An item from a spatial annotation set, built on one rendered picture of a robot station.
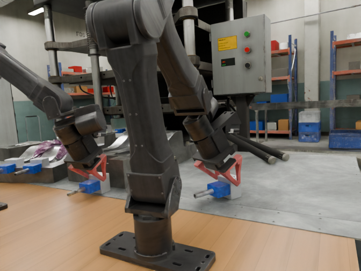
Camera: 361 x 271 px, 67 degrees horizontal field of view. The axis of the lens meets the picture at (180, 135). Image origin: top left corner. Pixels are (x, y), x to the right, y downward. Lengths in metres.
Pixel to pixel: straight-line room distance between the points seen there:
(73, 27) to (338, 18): 7.50
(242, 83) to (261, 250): 1.14
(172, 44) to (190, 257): 0.35
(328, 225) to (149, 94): 0.43
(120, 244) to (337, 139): 4.04
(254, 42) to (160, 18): 1.15
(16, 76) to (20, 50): 8.10
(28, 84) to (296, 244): 0.69
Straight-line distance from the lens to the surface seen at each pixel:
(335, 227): 0.62
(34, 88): 0.77
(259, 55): 1.53
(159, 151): 0.42
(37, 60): 9.06
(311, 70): 7.08
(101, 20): 0.42
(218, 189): 0.69
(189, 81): 0.54
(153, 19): 0.41
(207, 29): 1.90
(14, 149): 1.62
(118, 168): 0.86
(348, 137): 4.38
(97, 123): 0.71
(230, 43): 1.59
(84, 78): 2.14
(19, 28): 9.05
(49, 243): 0.62
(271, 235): 0.57
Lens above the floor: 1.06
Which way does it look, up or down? 7 degrees down
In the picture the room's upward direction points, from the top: 3 degrees counter-clockwise
